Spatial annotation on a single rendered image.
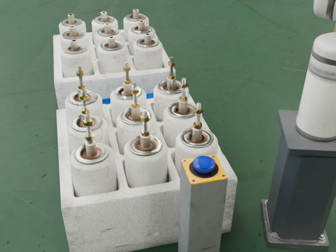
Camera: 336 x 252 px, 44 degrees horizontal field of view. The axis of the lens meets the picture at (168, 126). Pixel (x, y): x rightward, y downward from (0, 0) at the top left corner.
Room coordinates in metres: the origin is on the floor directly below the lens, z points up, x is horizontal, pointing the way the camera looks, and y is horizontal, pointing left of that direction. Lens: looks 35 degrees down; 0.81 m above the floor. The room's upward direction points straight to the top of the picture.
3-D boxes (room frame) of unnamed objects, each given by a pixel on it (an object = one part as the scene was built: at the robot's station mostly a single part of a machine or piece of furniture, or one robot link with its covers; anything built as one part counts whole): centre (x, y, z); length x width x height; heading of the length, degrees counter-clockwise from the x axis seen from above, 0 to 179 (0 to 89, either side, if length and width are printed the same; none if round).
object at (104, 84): (1.37, 0.21, 0.09); 0.39 x 0.39 x 0.18; 13
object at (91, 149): (0.70, 0.16, 0.26); 0.02 x 0.02 x 0.03
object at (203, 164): (0.58, -0.07, 0.32); 0.04 x 0.04 x 0.02
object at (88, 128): (0.70, 0.16, 0.31); 0.01 x 0.01 x 0.08
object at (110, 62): (1.25, 0.18, 0.16); 0.10 x 0.10 x 0.18
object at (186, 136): (0.75, -0.07, 0.25); 0.08 x 0.08 x 0.01
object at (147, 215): (0.84, 0.08, 0.09); 0.39 x 0.39 x 0.18; 14
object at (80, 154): (0.70, 0.16, 0.25); 0.08 x 0.08 x 0.01
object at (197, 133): (0.75, -0.07, 0.26); 0.02 x 0.02 x 0.03
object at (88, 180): (0.70, 0.16, 0.16); 0.10 x 0.10 x 0.18
